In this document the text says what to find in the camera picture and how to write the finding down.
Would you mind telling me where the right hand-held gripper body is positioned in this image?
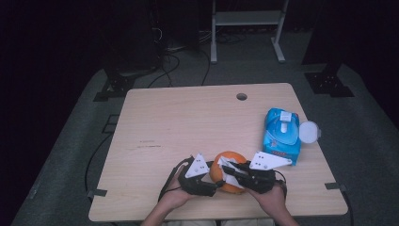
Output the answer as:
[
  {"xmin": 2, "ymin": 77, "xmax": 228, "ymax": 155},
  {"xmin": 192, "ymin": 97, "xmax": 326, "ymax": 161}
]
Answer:
[{"xmin": 235, "ymin": 151, "xmax": 294, "ymax": 195}]

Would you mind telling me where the person's left hand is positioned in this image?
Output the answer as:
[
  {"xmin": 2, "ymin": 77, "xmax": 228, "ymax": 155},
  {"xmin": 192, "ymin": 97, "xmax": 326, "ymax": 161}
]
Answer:
[{"xmin": 158, "ymin": 175, "xmax": 196, "ymax": 210}]

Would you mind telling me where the orange plush toy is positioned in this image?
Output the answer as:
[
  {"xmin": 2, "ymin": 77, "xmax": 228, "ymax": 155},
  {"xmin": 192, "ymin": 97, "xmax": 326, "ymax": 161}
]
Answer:
[{"xmin": 209, "ymin": 151, "xmax": 248, "ymax": 195}]

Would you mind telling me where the right hand-held gripper cable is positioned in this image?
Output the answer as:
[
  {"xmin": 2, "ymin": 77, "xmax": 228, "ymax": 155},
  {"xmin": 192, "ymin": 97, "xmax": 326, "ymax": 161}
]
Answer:
[{"xmin": 274, "ymin": 169, "xmax": 288, "ymax": 199}]

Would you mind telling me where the person's right hand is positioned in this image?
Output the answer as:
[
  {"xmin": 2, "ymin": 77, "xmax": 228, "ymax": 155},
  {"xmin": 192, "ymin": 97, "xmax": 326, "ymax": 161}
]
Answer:
[{"xmin": 246, "ymin": 185, "xmax": 288, "ymax": 218}]

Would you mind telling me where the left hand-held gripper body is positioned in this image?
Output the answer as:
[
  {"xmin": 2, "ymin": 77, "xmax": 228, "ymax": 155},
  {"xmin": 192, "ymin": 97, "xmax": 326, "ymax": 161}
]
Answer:
[{"xmin": 178, "ymin": 153, "xmax": 219, "ymax": 198}]

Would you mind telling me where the black stand base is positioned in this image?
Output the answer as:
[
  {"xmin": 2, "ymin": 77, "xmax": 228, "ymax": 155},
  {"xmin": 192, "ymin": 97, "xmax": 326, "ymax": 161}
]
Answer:
[
  {"xmin": 304, "ymin": 62, "xmax": 356, "ymax": 98},
  {"xmin": 92, "ymin": 67, "xmax": 158, "ymax": 103}
]

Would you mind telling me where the blue wet wipe pack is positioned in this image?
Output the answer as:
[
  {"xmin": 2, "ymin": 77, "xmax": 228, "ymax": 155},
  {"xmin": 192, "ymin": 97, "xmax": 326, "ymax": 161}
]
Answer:
[{"xmin": 263, "ymin": 107, "xmax": 303, "ymax": 167}]

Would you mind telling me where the white metal stand frame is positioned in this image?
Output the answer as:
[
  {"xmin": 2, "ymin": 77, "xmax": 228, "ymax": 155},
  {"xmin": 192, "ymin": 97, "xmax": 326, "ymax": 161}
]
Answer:
[{"xmin": 210, "ymin": 0, "xmax": 290, "ymax": 65}]

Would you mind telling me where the black floor cable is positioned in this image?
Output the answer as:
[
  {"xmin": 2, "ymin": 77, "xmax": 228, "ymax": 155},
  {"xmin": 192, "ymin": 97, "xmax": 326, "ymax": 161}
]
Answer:
[
  {"xmin": 343, "ymin": 190, "xmax": 355, "ymax": 226},
  {"xmin": 84, "ymin": 133, "xmax": 114, "ymax": 193}
]

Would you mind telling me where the white wet wipe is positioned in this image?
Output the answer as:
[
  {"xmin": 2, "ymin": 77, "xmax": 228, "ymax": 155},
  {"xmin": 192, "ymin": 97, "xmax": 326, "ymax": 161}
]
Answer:
[{"xmin": 216, "ymin": 155, "xmax": 246, "ymax": 190}]

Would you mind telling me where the white round cap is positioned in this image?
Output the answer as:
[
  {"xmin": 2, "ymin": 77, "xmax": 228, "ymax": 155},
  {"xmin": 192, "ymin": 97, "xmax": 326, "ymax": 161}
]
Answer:
[{"xmin": 298, "ymin": 121, "xmax": 323, "ymax": 145}]

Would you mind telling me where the bundle of black floor cables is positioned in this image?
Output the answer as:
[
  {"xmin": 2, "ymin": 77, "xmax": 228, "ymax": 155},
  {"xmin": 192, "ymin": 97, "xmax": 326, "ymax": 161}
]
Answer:
[{"xmin": 147, "ymin": 26, "xmax": 248, "ymax": 89}]

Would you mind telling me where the grey tape piece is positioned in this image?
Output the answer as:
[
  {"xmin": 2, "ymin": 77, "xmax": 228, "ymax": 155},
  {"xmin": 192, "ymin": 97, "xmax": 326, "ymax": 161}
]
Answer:
[
  {"xmin": 87, "ymin": 187, "xmax": 108, "ymax": 199},
  {"xmin": 324, "ymin": 182, "xmax": 347, "ymax": 192}
]

